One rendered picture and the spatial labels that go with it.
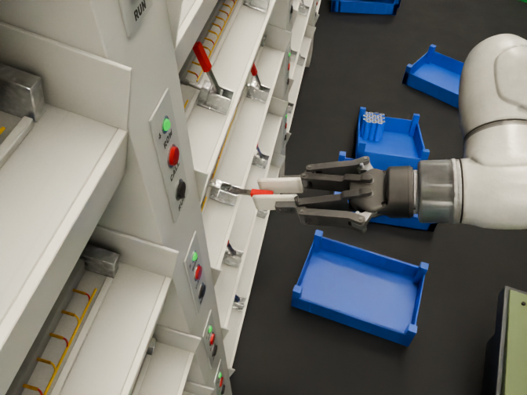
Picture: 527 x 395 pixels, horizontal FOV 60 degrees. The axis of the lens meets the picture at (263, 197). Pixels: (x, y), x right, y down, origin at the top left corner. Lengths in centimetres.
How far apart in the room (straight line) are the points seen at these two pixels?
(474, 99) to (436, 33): 158
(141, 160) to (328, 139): 130
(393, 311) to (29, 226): 106
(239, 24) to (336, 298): 74
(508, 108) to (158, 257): 49
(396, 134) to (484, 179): 104
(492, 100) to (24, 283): 60
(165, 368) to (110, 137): 37
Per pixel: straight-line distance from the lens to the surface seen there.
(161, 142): 36
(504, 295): 112
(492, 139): 67
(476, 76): 73
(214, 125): 59
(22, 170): 29
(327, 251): 130
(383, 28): 225
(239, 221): 95
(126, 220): 40
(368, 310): 123
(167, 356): 62
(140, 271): 46
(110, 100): 30
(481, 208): 65
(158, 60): 35
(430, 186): 64
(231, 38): 74
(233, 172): 78
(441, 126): 176
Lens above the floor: 108
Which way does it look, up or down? 50 degrees down
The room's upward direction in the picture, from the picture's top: straight up
